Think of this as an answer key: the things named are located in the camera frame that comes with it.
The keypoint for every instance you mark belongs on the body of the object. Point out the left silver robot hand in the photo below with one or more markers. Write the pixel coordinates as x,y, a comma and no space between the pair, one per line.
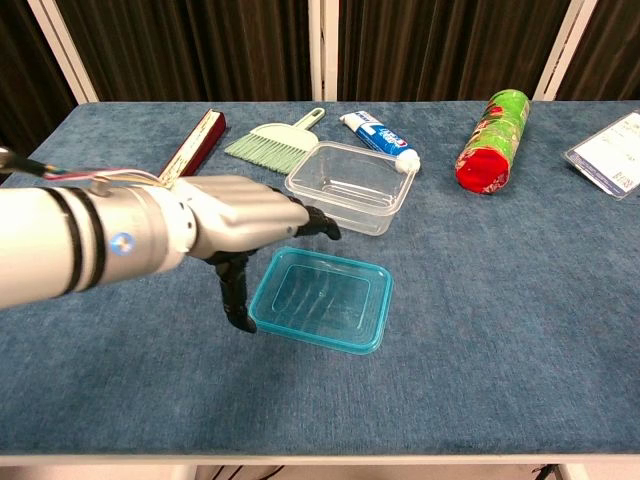
240,210

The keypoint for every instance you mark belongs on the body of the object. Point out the clear plastic container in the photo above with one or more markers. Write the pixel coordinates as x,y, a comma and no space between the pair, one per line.
350,190

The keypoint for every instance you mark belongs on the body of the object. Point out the blue plastic container lid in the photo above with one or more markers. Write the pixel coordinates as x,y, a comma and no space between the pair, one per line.
325,300

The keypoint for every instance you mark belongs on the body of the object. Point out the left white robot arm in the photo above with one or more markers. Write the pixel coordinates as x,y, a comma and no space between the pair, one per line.
50,240

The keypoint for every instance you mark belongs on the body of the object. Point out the green mini hand brush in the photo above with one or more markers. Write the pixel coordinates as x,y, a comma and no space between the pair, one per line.
280,142

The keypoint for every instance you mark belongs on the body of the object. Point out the dark red folding fan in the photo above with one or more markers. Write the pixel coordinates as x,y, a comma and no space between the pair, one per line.
200,140

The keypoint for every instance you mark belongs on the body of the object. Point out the blue white toothpaste tube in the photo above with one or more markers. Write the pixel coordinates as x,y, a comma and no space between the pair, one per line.
380,137

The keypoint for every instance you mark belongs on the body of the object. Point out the dark curtain panel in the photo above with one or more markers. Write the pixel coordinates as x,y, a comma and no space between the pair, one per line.
615,50
200,50
440,50
25,90

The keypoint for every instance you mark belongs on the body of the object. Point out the green red chips can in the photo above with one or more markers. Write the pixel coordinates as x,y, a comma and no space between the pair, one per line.
492,140

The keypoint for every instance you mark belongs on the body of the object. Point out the blue fabric table cover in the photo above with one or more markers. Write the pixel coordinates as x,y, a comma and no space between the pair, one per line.
450,375

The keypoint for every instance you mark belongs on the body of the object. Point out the clear blister pack card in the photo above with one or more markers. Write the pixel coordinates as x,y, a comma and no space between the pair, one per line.
610,155

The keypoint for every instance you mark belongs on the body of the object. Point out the white screen frame post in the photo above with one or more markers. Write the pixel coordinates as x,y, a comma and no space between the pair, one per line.
562,50
324,50
65,50

